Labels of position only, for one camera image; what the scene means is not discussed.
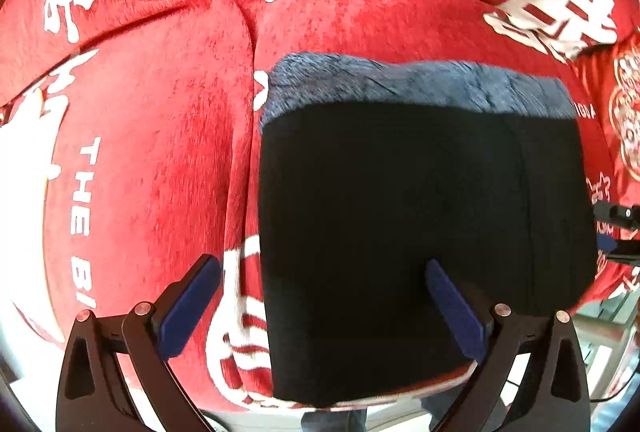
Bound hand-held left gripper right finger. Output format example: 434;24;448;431
424;258;593;432

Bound grey metal frame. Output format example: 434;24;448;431
574;285;640;405

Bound black pants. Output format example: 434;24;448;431
257;52;601;413

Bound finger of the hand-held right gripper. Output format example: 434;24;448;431
593;199;640;231
596;234;640;266

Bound red floral cloth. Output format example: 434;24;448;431
570;30;640;308

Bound red printed sofa cover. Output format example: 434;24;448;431
0;0;640;413

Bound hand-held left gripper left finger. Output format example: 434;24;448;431
55;253;223;432

